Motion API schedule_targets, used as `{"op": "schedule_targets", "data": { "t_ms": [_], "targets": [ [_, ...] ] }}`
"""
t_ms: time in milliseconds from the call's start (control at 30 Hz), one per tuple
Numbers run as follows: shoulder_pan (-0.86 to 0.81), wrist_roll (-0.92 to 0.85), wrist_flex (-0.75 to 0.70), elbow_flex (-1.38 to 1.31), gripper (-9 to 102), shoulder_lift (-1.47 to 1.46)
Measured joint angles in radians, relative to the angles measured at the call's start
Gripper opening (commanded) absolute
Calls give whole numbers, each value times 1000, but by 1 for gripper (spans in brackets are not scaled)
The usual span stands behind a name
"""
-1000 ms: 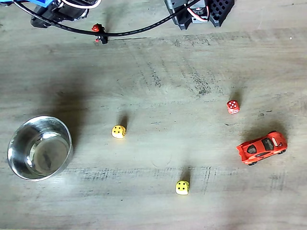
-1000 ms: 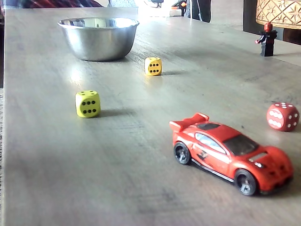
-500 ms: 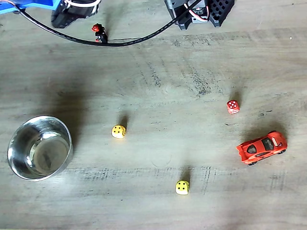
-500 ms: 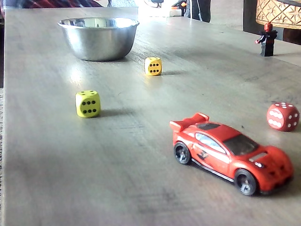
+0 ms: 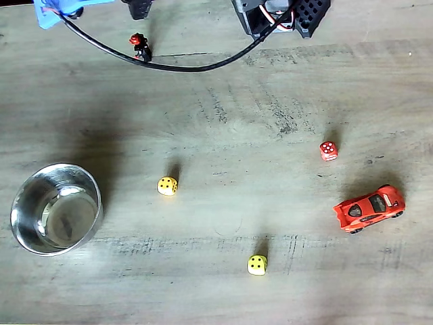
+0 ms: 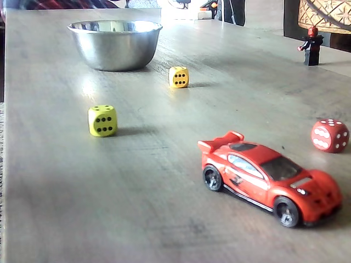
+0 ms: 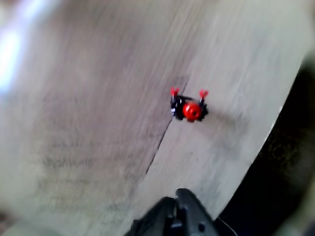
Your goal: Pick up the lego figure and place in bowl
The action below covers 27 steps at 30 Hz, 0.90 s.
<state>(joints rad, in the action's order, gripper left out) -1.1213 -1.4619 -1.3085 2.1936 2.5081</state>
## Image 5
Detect stainless steel bowl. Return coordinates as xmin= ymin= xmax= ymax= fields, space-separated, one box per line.
xmin=9 ymin=162 xmax=104 ymax=257

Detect lime-yellow die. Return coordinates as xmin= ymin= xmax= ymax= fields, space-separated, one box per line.
xmin=246 ymin=253 xmax=269 ymax=277

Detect red die white pips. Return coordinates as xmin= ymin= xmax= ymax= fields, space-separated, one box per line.
xmin=319 ymin=140 xmax=339 ymax=163

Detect black lego figure red helmet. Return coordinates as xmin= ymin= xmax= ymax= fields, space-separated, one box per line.
xmin=128 ymin=31 xmax=153 ymax=64

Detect black cable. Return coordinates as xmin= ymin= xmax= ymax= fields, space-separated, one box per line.
xmin=58 ymin=9 xmax=299 ymax=73

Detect red toy race car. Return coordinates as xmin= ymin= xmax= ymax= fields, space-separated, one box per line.
xmin=332 ymin=183 xmax=407 ymax=236

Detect orange-yellow die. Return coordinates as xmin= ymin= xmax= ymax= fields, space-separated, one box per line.
xmin=156 ymin=175 xmax=179 ymax=198

